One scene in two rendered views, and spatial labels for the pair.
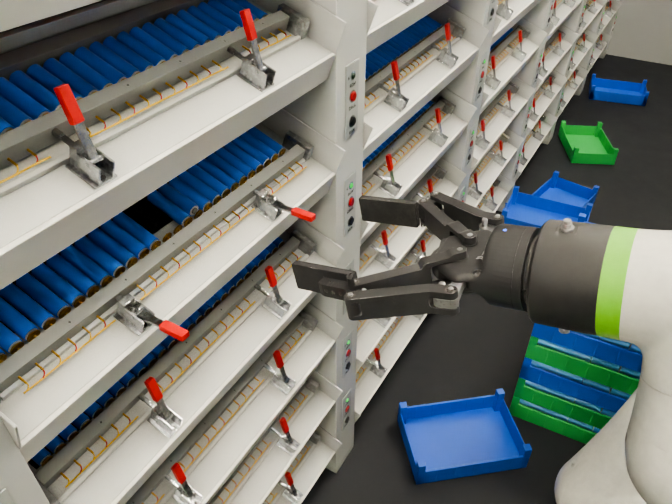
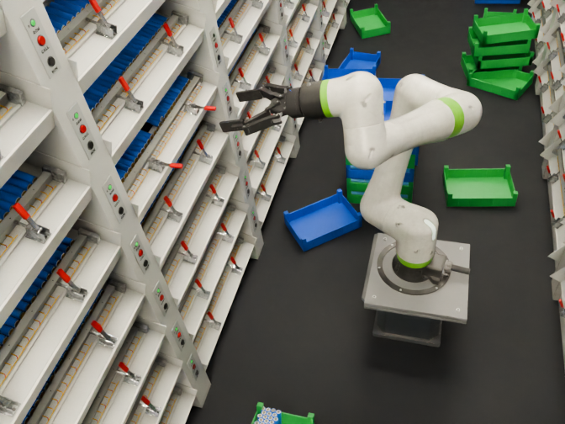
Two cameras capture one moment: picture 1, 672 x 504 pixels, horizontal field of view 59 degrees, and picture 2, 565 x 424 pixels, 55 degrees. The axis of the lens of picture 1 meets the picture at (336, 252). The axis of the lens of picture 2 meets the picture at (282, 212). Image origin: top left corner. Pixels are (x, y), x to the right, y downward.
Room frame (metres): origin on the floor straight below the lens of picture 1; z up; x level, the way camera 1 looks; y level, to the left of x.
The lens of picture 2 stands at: (-0.72, 0.10, 1.85)
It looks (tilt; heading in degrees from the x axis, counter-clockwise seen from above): 45 degrees down; 351
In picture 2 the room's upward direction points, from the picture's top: 9 degrees counter-clockwise
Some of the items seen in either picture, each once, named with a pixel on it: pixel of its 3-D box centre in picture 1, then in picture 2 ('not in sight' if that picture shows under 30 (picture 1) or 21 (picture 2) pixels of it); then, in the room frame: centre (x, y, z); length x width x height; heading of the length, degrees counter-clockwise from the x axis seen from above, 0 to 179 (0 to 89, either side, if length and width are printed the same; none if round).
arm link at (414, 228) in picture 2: not in sight; (413, 234); (0.38, -0.50, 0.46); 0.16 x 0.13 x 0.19; 27
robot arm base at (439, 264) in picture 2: not in sight; (430, 264); (0.33, -0.55, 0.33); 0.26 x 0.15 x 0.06; 50
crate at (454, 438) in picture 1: (461, 434); (322, 219); (0.94, -0.34, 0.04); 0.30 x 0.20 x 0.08; 99
